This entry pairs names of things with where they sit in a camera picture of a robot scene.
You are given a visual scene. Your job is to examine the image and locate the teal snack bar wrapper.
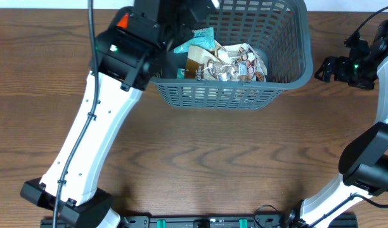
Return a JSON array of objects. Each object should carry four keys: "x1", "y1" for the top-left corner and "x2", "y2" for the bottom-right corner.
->
[{"x1": 174, "y1": 27, "x2": 215, "y2": 54}]

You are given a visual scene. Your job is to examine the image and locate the brown white mushroom pouch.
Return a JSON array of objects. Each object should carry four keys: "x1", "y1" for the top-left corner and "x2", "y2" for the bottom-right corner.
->
[{"x1": 184, "y1": 45, "x2": 245, "y2": 82}]

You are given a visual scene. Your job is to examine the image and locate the multicolour Kleenex tissue multipack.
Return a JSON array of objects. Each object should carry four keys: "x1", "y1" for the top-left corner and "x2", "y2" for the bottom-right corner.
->
[{"x1": 176, "y1": 68, "x2": 185, "y2": 79}]

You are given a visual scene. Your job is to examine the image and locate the brown white coconut pouch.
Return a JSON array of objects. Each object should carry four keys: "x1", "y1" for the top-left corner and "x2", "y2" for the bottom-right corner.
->
[{"x1": 211, "y1": 41, "x2": 268, "y2": 82}]

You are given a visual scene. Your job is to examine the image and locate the orange spaghetti pasta packet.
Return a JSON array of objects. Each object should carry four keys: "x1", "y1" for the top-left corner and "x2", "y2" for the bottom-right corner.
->
[{"x1": 117, "y1": 13, "x2": 129, "y2": 29}]

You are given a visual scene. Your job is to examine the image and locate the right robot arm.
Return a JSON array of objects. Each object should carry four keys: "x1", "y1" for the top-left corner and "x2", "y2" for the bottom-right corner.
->
[{"x1": 285, "y1": 20, "x2": 388, "y2": 227}]

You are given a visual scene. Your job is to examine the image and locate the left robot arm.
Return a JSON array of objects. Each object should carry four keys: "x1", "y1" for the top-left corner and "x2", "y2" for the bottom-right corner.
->
[{"x1": 20, "y1": 0, "x2": 220, "y2": 227}]

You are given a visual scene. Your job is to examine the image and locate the grey plastic mesh basket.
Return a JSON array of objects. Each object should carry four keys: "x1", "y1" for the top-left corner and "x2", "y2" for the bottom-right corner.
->
[{"x1": 151, "y1": 0, "x2": 313, "y2": 110}]

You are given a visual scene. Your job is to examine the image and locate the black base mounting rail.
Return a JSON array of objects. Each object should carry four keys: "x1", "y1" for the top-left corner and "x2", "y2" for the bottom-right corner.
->
[{"x1": 39, "y1": 213, "x2": 358, "y2": 228}]

